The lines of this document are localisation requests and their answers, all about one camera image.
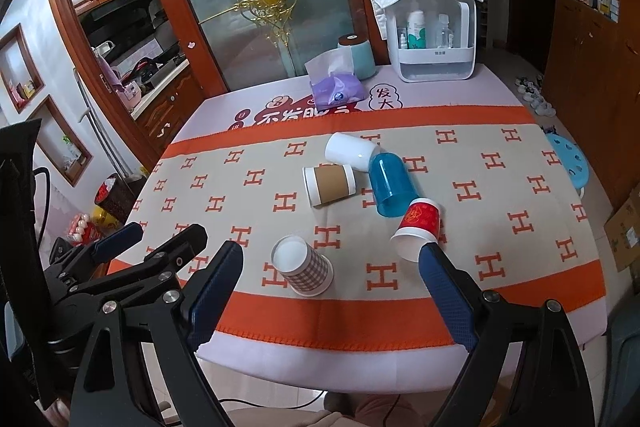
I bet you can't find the clear plastic bottle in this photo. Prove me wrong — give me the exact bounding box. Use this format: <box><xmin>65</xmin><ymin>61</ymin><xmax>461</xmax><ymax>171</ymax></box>
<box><xmin>436</xmin><ymin>13</ymin><xmax>454</xmax><ymax>49</ymax></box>

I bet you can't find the white desktop storage box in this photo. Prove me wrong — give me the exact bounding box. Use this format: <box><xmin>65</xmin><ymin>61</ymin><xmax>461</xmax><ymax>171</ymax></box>
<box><xmin>370</xmin><ymin>0</ymin><xmax>482</xmax><ymax>82</ymax></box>

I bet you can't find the grey checkered paper cup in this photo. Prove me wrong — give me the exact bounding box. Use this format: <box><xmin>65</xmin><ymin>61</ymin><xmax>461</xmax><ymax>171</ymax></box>
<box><xmin>271</xmin><ymin>235</ymin><xmax>334</xmax><ymax>298</ymax></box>

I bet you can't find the blue translucent plastic cup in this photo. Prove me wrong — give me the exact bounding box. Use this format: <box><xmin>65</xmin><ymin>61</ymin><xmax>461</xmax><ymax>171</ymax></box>
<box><xmin>369</xmin><ymin>152</ymin><xmax>419</xmax><ymax>218</ymax></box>

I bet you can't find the white printed table cover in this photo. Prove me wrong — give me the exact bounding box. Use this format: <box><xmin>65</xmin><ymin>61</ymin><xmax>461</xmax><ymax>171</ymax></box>
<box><xmin>171</xmin><ymin>62</ymin><xmax>612</xmax><ymax>396</ymax></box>

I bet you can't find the brown sleeve paper cup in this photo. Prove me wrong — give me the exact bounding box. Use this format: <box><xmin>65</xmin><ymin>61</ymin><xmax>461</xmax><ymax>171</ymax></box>
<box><xmin>303</xmin><ymin>165</ymin><xmax>357</xmax><ymax>207</ymax></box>

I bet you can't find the purple tissue pack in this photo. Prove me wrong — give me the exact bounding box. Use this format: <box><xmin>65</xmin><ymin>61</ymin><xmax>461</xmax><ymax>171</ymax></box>
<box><xmin>305</xmin><ymin>48</ymin><xmax>367</xmax><ymax>110</ymax></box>

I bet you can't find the orange beige H-pattern cloth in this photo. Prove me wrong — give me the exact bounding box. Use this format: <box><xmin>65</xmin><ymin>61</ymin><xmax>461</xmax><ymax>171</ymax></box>
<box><xmin>111</xmin><ymin>106</ymin><xmax>608</xmax><ymax>352</ymax></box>

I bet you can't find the cardboard box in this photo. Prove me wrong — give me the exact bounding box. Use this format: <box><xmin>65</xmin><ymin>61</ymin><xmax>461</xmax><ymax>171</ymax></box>
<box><xmin>604</xmin><ymin>186</ymin><xmax>640</xmax><ymax>272</ymax></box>

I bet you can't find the teal cylindrical canister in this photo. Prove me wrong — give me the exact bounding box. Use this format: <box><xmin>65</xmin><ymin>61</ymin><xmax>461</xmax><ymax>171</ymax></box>
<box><xmin>338</xmin><ymin>34</ymin><xmax>376</xmax><ymax>80</ymax></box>

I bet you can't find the teal white bottle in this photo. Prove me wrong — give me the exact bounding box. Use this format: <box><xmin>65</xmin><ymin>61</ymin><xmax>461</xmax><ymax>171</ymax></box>
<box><xmin>407</xmin><ymin>9</ymin><xmax>426</xmax><ymax>49</ymax></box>

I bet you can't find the brown wooden cabinet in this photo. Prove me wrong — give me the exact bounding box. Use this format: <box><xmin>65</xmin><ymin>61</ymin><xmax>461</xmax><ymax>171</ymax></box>
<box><xmin>542</xmin><ymin>0</ymin><xmax>639</xmax><ymax>207</ymax></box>

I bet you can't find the black cable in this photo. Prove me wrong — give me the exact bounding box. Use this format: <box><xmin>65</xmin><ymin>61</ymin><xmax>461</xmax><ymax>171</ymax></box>
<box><xmin>164</xmin><ymin>388</ymin><xmax>407</xmax><ymax>427</ymax></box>

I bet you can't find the red paper cup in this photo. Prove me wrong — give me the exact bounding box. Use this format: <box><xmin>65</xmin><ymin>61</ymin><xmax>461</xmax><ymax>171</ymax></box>
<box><xmin>390</xmin><ymin>198</ymin><xmax>442</xmax><ymax>262</ymax></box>

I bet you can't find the blue plastic stool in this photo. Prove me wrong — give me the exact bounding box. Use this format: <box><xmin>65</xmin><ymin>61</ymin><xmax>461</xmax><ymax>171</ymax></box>
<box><xmin>547</xmin><ymin>132</ymin><xmax>590</xmax><ymax>198</ymax></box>

